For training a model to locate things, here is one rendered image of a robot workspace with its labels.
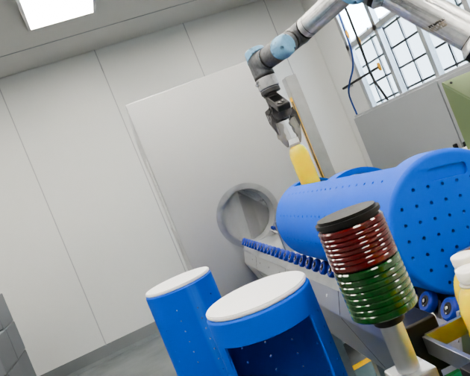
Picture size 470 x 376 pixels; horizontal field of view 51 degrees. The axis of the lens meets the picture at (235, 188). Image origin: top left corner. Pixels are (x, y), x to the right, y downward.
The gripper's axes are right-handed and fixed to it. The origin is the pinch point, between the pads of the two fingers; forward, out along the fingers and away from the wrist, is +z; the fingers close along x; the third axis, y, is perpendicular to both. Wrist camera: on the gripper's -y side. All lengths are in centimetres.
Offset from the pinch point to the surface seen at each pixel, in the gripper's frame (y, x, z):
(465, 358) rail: -100, 21, 41
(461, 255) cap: -92, 12, 31
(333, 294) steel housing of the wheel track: -19, 13, 49
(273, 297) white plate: -49, 35, 34
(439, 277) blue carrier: -77, 9, 38
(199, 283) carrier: 28, 48, 36
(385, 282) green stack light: -122, 37, 20
